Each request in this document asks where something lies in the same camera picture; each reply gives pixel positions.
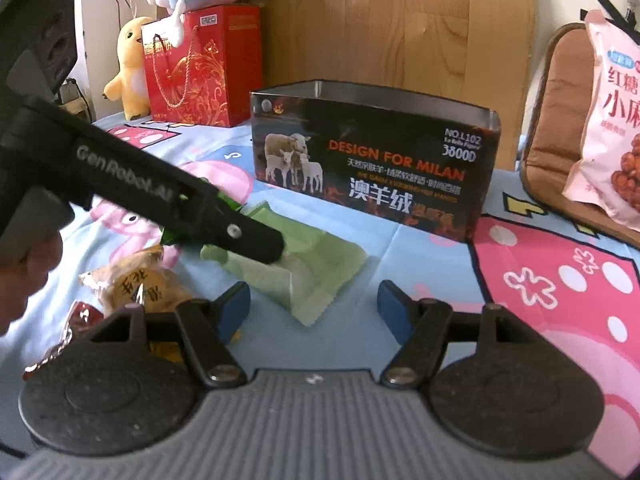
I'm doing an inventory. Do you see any Peppa Pig bed sheet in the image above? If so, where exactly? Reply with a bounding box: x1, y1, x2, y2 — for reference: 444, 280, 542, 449
0, 112, 640, 478

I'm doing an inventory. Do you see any red gift bag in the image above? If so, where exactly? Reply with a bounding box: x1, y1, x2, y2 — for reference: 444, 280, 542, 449
141, 4, 262, 127

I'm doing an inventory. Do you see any yellow duck plush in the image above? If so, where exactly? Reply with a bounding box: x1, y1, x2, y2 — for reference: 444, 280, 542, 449
103, 16, 153, 120

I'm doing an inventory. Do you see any pale green snack packet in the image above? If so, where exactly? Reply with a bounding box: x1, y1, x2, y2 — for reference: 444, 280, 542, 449
201, 202, 367, 327

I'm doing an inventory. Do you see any wooden headboard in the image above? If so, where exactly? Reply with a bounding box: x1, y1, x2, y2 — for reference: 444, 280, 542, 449
247, 0, 536, 169

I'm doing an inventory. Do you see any pink snack bag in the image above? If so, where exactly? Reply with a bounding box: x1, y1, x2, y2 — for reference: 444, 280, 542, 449
563, 10, 639, 231

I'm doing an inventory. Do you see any black printed storage box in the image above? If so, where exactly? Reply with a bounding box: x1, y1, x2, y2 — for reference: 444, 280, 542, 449
250, 80, 501, 243

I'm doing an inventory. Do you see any dark red snack packet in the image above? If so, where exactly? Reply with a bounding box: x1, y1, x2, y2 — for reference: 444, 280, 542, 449
22, 300, 104, 382

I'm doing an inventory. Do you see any left hand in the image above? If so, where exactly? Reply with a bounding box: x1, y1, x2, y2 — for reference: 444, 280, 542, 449
0, 232, 63, 336

